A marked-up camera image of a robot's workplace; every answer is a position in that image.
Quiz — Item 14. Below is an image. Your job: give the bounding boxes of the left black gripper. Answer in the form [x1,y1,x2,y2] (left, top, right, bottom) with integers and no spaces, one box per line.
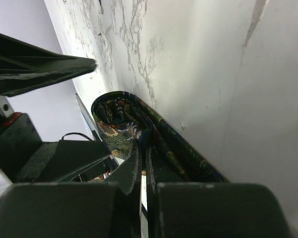
[0,33,111,183]

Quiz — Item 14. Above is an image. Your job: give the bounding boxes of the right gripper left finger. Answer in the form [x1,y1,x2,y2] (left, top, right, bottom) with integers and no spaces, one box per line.
[0,146,143,238]

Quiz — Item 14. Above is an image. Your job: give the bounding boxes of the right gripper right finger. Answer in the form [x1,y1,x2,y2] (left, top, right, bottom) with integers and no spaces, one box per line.
[145,146,298,238]

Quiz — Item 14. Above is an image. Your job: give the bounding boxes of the dark green leaf-patterned tie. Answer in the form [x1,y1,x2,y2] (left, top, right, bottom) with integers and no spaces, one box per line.
[90,90,230,183]

